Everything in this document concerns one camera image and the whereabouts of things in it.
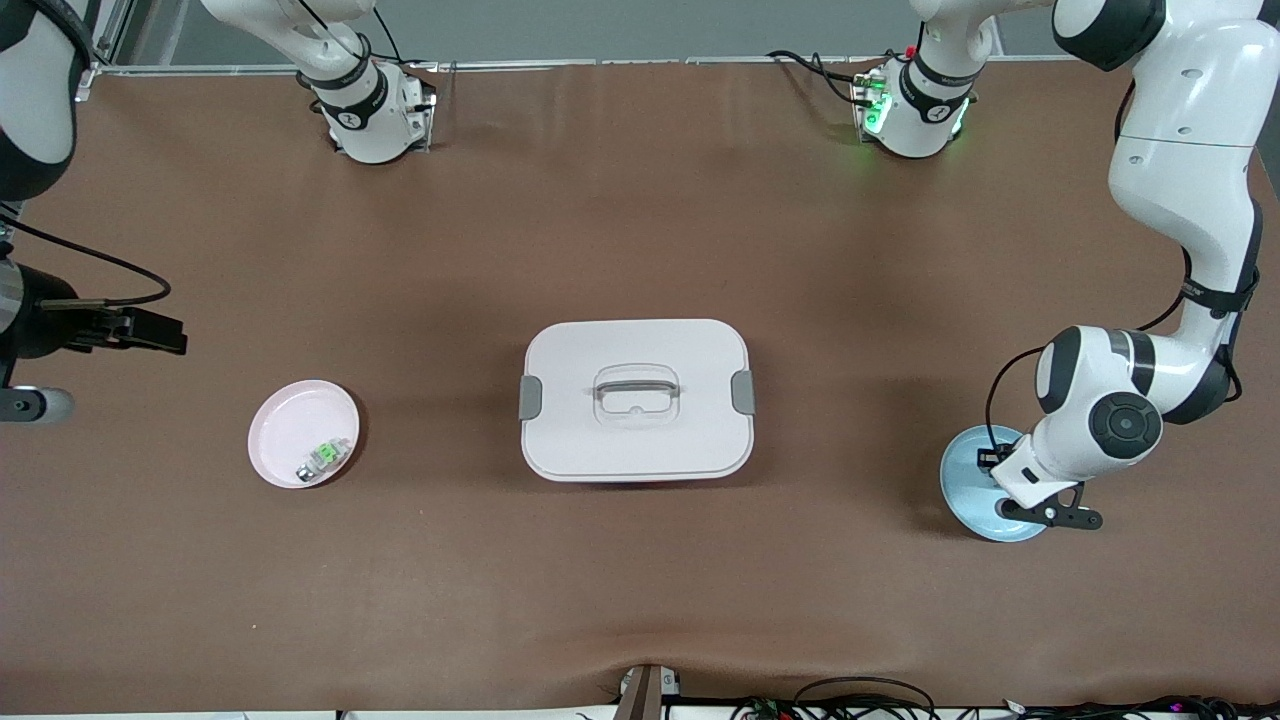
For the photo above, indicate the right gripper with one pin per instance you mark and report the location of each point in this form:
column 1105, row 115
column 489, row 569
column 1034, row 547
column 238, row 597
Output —
column 42, row 325

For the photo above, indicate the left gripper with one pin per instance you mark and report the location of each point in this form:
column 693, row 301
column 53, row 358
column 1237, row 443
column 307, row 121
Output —
column 1003, row 452

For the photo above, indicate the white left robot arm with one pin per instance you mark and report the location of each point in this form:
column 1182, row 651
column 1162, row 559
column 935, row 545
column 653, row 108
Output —
column 1185, row 170

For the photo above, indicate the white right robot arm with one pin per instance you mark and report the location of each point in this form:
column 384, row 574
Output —
column 350, row 110

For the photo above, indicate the white lidded box grey latches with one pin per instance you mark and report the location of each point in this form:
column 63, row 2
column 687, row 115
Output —
column 640, row 440

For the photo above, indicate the light blue round plate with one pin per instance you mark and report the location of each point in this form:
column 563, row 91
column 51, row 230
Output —
column 965, row 490

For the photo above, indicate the pink round plate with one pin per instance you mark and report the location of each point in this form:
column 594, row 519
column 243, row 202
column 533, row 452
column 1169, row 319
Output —
column 290, row 430

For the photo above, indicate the brown table mat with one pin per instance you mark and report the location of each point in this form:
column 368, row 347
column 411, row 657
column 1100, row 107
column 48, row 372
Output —
column 640, row 580

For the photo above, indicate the green switch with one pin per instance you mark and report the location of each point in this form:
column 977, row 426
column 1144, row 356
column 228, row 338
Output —
column 325, row 458

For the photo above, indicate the aluminium frame profile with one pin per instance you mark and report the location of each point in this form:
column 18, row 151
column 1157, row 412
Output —
column 105, row 40

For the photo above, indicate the metal table edge bracket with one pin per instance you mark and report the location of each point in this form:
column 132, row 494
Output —
column 645, row 692

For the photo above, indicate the silver table edge rail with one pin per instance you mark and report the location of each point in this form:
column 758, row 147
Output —
column 650, row 62

